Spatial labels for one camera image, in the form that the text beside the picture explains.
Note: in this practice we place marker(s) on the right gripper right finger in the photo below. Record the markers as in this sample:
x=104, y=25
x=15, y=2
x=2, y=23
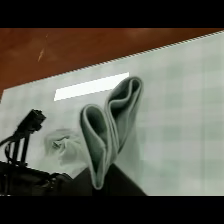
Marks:
x=121, y=183

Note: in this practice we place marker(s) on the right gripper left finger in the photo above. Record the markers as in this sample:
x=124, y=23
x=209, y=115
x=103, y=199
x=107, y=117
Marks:
x=84, y=185

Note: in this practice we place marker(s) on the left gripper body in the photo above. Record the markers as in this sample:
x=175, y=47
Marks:
x=26, y=181

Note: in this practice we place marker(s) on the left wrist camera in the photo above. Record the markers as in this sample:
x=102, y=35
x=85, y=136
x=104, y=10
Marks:
x=34, y=120

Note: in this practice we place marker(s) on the grey-green garment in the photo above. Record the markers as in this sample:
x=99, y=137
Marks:
x=100, y=140

